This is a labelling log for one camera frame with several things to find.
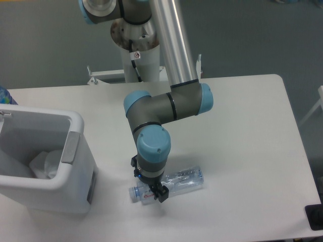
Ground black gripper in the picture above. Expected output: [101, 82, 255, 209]
[131, 155, 169, 203]

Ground clear plastic water bottle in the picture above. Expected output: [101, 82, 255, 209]
[129, 166, 204, 205]

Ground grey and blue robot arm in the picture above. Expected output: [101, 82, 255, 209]
[79, 1, 213, 202]

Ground white plastic trash can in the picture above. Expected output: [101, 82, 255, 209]
[1, 104, 98, 213]

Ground white crumpled tissue in bin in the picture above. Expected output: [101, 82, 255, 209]
[29, 150, 63, 179]

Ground black device at table edge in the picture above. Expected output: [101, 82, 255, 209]
[305, 204, 322, 231]

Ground blue patterned object at left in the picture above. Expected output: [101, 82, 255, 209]
[0, 86, 18, 105]

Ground white pedestal base frame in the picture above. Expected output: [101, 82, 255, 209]
[87, 54, 203, 85]

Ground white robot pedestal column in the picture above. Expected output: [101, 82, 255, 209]
[120, 45, 160, 83]

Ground black cable on pedestal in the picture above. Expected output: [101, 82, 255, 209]
[128, 39, 144, 83]

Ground white frame at right edge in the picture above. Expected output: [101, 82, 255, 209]
[298, 86, 322, 127]

